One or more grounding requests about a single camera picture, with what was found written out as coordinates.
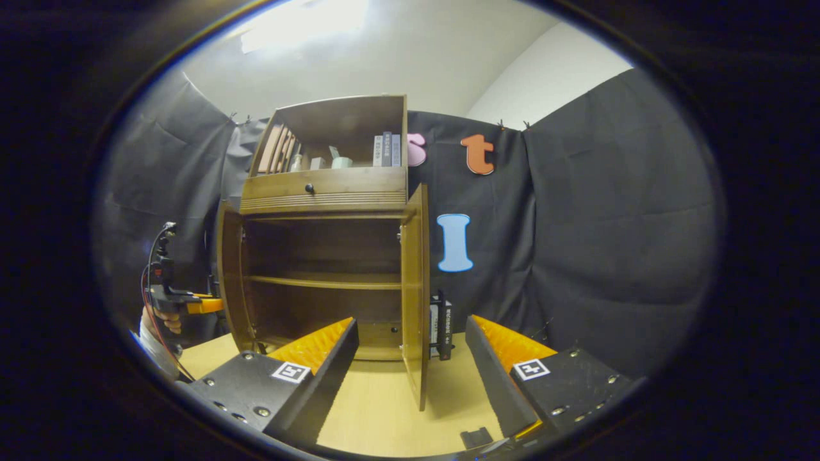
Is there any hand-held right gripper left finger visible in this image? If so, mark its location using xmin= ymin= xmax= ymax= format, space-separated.
xmin=184 ymin=316 xmax=360 ymax=447

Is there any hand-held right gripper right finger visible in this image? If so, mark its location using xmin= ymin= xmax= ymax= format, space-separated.
xmin=464 ymin=314 xmax=636 ymax=441

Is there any wooden cabinet door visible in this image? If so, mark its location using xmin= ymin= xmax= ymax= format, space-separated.
xmin=399 ymin=184 xmax=455 ymax=412
xmin=216 ymin=200 xmax=248 ymax=352

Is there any wooden double-door shoe cabinet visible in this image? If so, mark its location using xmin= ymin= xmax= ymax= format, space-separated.
xmin=221 ymin=95 xmax=411 ymax=362

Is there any black backdrop cloth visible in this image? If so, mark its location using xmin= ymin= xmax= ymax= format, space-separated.
xmin=93 ymin=67 xmax=728 ymax=385

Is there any wooden drawer with black knob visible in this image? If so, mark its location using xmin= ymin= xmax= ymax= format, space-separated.
xmin=240 ymin=166 xmax=409 ymax=212

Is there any ceiling light panel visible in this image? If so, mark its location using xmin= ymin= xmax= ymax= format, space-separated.
xmin=240 ymin=0 xmax=370 ymax=55

